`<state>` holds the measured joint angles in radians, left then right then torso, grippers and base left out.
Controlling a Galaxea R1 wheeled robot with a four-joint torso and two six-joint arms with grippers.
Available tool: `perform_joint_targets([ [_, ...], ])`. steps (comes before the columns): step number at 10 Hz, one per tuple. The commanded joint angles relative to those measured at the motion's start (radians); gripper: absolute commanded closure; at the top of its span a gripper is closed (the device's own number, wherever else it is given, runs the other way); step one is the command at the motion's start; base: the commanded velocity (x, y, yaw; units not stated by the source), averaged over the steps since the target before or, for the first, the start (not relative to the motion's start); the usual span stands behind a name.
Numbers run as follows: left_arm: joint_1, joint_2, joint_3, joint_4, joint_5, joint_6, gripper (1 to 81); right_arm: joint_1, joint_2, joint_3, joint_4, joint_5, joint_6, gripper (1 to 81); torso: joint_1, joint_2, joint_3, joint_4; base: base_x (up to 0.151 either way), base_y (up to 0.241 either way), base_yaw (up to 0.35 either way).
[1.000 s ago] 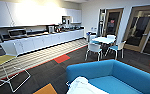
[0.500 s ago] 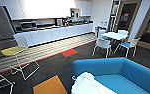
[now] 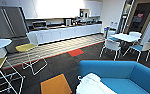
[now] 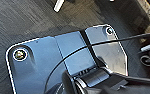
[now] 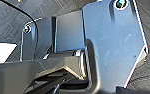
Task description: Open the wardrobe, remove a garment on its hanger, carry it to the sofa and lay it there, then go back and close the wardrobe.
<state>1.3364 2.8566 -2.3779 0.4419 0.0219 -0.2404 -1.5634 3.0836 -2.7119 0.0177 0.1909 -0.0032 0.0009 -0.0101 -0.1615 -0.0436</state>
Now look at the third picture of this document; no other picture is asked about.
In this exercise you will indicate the steel microwave oven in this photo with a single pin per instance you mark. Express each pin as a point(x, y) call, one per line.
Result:
point(39, 24)

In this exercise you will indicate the white chair with teal seat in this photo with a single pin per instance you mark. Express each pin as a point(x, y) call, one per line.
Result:
point(141, 48)
point(113, 36)

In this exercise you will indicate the stainless steel refrigerator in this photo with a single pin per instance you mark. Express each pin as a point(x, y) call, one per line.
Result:
point(7, 26)

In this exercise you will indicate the white dining table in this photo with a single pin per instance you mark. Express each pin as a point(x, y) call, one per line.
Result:
point(126, 37)

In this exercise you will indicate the blue waste bin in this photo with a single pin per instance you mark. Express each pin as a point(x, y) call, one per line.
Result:
point(107, 32)

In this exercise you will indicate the white kitchen wall cabinets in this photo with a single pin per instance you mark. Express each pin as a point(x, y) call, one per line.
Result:
point(57, 8)

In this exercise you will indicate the white shirt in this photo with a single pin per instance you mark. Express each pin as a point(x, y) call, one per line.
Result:
point(94, 85)

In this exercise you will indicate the white dining chair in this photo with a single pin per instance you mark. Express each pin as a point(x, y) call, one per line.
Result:
point(135, 34)
point(111, 45)

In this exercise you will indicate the blue sofa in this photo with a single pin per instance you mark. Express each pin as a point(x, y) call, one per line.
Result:
point(131, 75)

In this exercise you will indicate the wooden framed glass door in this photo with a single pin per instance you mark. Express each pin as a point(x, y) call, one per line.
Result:
point(139, 16)

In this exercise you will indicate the white kitchen base cabinets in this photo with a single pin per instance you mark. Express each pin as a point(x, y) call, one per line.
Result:
point(64, 33)

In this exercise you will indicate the black coffee machine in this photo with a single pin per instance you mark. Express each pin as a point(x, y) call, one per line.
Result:
point(84, 13)

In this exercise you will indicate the silver countertop appliance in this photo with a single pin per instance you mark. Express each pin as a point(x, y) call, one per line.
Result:
point(68, 22)

